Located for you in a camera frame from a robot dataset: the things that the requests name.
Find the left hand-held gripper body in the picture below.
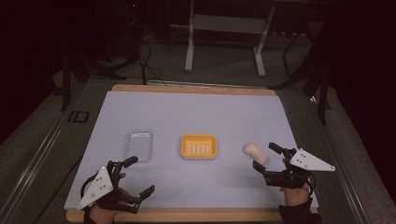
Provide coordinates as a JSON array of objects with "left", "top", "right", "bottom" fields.
[{"left": 77, "top": 161, "right": 142, "bottom": 215}]

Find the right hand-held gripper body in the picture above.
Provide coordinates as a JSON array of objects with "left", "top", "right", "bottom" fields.
[{"left": 262, "top": 147, "right": 336, "bottom": 190}]

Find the beige cylindrical object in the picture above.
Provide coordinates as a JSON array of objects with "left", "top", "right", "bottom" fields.
[{"left": 243, "top": 142, "right": 270, "bottom": 165}]

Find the clear plastic container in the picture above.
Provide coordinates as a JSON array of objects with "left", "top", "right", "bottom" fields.
[{"left": 123, "top": 128, "right": 155, "bottom": 163}]

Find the yellow soap dish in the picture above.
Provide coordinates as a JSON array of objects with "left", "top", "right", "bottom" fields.
[{"left": 179, "top": 133, "right": 219, "bottom": 161}]

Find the person's left hand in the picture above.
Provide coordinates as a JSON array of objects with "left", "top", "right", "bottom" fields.
[{"left": 89, "top": 173, "right": 133, "bottom": 224}]

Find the person's right hand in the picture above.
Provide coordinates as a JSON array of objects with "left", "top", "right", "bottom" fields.
[{"left": 279, "top": 183, "right": 313, "bottom": 207}]

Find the black metal stand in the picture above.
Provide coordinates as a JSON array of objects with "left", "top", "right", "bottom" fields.
[{"left": 268, "top": 18, "right": 333, "bottom": 126}]

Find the pale blue table mat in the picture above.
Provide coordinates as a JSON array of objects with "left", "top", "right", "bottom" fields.
[{"left": 63, "top": 90, "right": 319, "bottom": 211}]

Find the black tripod stand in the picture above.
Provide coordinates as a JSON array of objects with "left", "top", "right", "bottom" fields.
[{"left": 60, "top": 43, "right": 128, "bottom": 112}]

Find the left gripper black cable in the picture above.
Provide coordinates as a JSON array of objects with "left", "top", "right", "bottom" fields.
[{"left": 79, "top": 175, "right": 98, "bottom": 200}]

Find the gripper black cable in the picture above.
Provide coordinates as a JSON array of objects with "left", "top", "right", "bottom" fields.
[
  {"left": 79, "top": 175, "right": 98, "bottom": 200},
  {"left": 305, "top": 174, "right": 317, "bottom": 198}
]

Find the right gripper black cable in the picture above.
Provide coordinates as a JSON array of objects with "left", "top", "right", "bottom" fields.
[{"left": 305, "top": 174, "right": 317, "bottom": 198}]

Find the metal floor rail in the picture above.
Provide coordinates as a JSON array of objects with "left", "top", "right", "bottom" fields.
[
  {"left": 306, "top": 95, "right": 372, "bottom": 224},
  {"left": 0, "top": 90, "right": 78, "bottom": 220}
]

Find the black floor cable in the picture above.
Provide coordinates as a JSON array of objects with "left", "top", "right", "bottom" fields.
[{"left": 135, "top": 39, "right": 168, "bottom": 86}]

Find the white metal stand frame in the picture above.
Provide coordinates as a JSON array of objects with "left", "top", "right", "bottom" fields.
[{"left": 184, "top": 0, "right": 277, "bottom": 78}]

